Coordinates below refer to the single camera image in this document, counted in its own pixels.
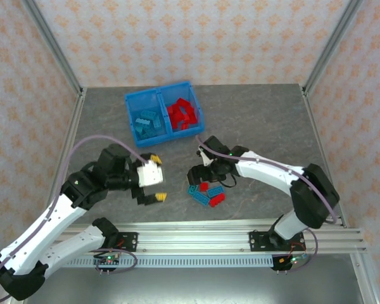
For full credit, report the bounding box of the grey metal sheet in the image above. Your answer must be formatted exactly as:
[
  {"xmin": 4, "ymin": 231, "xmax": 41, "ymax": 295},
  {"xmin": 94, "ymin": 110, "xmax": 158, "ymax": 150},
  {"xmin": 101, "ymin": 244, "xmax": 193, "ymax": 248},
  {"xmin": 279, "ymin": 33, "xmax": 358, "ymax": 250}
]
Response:
[{"xmin": 25, "ymin": 267, "xmax": 367, "ymax": 304}]

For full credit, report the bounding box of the aluminium frame post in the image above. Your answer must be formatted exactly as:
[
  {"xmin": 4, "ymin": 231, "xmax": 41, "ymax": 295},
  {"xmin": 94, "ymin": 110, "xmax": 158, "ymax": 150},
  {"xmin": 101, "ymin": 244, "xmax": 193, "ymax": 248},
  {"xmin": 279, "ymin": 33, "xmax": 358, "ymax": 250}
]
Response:
[
  {"xmin": 21, "ymin": 0, "xmax": 84, "ymax": 96},
  {"xmin": 303, "ymin": 0, "xmax": 362, "ymax": 93}
]

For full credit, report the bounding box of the grey slotted cable duct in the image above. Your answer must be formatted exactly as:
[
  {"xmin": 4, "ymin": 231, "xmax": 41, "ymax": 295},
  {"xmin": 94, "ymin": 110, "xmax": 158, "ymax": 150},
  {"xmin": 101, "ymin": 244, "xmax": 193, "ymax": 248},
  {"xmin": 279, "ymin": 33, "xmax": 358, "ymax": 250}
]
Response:
[{"xmin": 63, "ymin": 255, "xmax": 273, "ymax": 269}]

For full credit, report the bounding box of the aluminium table side rail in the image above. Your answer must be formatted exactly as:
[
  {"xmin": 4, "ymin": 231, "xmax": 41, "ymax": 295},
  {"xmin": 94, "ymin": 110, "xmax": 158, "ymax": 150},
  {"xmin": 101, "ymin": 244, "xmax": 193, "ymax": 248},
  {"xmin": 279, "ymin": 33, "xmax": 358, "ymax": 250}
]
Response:
[
  {"xmin": 300, "ymin": 84, "xmax": 349, "ymax": 229},
  {"xmin": 37, "ymin": 88, "xmax": 88, "ymax": 229}
]

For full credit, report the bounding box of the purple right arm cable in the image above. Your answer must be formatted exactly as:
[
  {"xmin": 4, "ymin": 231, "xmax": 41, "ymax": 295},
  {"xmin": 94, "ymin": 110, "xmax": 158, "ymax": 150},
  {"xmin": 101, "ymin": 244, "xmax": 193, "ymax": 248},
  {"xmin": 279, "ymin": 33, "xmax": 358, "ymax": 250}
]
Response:
[{"xmin": 196, "ymin": 135, "xmax": 339, "ymax": 275}]

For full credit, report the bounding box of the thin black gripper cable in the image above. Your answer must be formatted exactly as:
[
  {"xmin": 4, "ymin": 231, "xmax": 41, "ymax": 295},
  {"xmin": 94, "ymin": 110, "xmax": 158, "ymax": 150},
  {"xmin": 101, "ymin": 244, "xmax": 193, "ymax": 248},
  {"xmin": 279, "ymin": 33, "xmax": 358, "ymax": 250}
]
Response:
[{"xmin": 220, "ymin": 172, "xmax": 238, "ymax": 188}]

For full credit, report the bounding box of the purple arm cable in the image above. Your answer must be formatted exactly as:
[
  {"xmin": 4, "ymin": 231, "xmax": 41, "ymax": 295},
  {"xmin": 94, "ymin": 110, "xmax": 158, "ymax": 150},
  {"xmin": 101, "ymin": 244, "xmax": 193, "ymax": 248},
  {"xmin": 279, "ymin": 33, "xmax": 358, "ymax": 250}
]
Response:
[
  {"xmin": 196, "ymin": 135, "xmax": 339, "ymax": 275},
  {"xmin": 0, "ymin": 135, "xmax": 148, "ymax": 301}
]

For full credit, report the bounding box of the aluminium frame leg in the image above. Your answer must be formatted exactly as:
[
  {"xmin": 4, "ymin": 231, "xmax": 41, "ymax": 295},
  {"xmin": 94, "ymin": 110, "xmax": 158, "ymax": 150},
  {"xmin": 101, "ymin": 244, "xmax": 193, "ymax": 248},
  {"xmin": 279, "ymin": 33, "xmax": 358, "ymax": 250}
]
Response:
[{"xmin": 351, "ymin": 253, "xmax": 380, "ymax": 304}]

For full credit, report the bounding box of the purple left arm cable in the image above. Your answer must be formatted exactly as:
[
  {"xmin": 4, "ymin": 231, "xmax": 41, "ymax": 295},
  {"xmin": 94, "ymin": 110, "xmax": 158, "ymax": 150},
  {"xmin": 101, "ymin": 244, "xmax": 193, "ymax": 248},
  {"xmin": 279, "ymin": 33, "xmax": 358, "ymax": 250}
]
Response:
[{"xmin": 0, "ymin": 135, "xmax": 148, "ymax": 301}]

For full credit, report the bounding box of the wide aluminium mounting rail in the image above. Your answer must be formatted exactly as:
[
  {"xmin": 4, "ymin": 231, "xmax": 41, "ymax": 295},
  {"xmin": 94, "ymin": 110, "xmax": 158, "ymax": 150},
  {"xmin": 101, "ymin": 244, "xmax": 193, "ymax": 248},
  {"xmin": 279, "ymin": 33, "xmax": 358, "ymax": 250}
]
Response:
[{"xmin": 20, "ymin": 221, "xmax": 368, "ymax": 254}]

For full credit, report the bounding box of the small circuit board with LED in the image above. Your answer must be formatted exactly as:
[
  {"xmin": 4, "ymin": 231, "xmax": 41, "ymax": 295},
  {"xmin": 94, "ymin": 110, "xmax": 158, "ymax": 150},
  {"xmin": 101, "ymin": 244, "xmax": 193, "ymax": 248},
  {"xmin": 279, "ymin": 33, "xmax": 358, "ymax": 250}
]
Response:
[
  {"xmin": 98, "ymin": 255, "xmax": 121, "ymax": 266},
  {"xmin": 280, "ymin": 255, "xmax": 308, "ymax": 265}
]

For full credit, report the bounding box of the blue two-compartment plastic bin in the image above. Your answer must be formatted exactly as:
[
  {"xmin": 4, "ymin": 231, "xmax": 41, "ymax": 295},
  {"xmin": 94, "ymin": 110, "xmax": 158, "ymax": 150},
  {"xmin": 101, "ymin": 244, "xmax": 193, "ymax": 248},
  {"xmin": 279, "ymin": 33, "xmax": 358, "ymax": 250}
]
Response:
[{"xmin": 123, "ymin": 80, "xmax": 206, "ymax": 148}]

